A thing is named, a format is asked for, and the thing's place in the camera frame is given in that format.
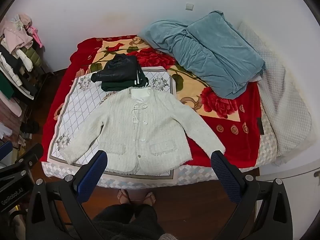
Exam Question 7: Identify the person's left foot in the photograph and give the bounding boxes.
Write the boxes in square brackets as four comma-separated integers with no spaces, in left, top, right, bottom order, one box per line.
[118,189,131,206]

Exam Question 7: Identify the red floral blanket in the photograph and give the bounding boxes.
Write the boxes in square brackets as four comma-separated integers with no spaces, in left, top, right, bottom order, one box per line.
[41,35,265,168]

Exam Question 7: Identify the teal plush blanket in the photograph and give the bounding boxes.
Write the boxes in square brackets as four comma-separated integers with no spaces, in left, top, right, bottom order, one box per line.
[139,10,266,100]

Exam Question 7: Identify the pink garments on rack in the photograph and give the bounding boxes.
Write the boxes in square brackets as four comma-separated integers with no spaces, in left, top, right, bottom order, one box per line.
[1,12,43,53]

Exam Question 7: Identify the bed with checkered sheet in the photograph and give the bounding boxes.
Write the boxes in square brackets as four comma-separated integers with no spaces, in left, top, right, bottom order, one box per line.
[41,35,313,188]

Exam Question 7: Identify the dark green hanging garment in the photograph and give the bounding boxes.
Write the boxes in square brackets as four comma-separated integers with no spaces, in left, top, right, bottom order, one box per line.
[0,76,13,100]

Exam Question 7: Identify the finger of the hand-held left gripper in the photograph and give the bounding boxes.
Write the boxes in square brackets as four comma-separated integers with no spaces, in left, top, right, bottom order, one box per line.
[0,141,13,161]
[0,143,44,178]

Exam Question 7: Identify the white crumpled cloth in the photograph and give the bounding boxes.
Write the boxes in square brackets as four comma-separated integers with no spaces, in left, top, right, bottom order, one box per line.
[0,122,13,137]

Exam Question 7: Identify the olive green puffer jacket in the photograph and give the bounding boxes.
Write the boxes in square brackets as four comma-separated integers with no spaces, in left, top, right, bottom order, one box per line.
[21,45,43,68]

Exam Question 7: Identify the green garment with white stripes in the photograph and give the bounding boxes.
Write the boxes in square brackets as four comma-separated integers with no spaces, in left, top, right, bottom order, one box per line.
[101,67,150,92]

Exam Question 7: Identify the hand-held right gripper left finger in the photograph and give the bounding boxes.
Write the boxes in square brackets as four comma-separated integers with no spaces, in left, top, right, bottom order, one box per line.
[26,150,108,240]

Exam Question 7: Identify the person's foot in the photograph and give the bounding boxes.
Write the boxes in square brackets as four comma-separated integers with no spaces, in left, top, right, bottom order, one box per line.
[118,189,131,206]
[143,192,157,206]

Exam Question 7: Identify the person's right foot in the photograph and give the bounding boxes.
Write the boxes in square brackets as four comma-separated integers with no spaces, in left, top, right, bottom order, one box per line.
[143,192,157,206]

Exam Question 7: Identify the black leather jacket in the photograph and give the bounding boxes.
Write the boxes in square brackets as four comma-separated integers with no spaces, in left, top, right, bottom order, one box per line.
[90,54,143,83]

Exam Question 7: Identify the white textured bedspread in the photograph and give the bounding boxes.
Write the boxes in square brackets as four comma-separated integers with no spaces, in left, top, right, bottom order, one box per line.
[236,21,313,165]

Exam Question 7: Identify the person's legs in dark trousers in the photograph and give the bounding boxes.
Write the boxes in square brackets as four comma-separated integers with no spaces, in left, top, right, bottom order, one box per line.
[92,203,164,240]

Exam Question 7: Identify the white puffer jacket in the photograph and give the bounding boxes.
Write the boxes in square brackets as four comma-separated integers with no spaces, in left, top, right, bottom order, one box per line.
[0,47,34,88]

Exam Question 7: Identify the white printed quilted cloth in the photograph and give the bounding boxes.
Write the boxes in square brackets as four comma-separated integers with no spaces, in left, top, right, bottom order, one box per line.
[47,66,179,184]

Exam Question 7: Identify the white fuzzy jacket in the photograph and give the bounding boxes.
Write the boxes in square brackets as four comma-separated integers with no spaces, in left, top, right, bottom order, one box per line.
[61,86,225,178]

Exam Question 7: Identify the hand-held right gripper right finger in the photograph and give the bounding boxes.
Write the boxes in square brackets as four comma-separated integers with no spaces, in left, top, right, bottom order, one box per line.
[211,151,293,240]

